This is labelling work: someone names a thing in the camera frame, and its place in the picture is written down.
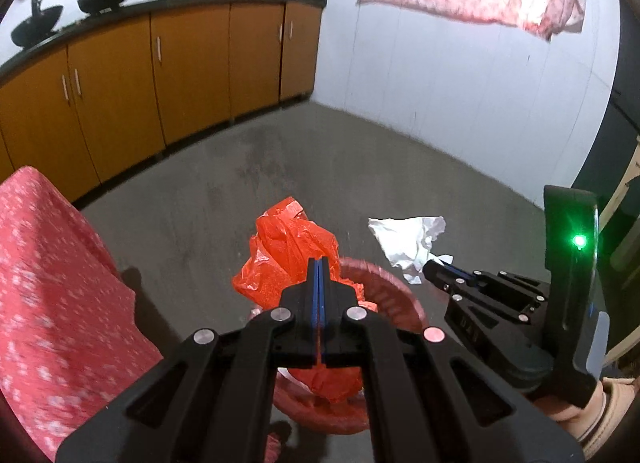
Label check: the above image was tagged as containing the red plastic bag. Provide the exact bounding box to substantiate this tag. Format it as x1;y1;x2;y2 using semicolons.
231;197;366;404

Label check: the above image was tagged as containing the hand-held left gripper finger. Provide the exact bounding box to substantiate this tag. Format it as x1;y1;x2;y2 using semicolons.
319;257;586;463
55;257;319;463

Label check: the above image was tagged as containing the red trash bin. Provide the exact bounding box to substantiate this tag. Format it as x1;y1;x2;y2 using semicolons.
247;257;427;436

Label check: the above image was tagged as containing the red floral tablecloth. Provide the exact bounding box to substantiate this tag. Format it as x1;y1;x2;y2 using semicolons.
0;165;166;461

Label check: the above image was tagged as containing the orange kitchen cabinet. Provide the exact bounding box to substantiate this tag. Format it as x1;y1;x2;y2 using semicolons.
0;0;329;204

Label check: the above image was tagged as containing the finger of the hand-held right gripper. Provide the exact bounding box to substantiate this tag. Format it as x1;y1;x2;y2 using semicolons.
434;254;548;311
421;262;533;326

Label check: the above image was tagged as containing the white paper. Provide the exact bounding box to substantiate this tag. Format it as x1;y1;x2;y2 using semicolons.
367;215;453;286

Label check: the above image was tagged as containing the person's right hand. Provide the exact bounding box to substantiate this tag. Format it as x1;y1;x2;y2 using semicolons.
537;375;640;459

